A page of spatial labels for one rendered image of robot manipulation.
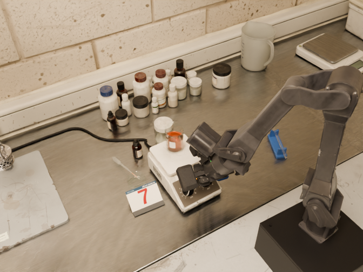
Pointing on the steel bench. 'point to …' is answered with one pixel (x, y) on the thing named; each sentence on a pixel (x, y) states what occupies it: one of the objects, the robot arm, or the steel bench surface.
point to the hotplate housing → (166, 181)
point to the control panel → (201, 191)
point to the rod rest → (276, 144)
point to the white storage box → (355, 18)
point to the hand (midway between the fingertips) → (206, 174)
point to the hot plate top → (177, 161)
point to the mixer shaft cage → (5, 157)
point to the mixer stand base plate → (28, 201)
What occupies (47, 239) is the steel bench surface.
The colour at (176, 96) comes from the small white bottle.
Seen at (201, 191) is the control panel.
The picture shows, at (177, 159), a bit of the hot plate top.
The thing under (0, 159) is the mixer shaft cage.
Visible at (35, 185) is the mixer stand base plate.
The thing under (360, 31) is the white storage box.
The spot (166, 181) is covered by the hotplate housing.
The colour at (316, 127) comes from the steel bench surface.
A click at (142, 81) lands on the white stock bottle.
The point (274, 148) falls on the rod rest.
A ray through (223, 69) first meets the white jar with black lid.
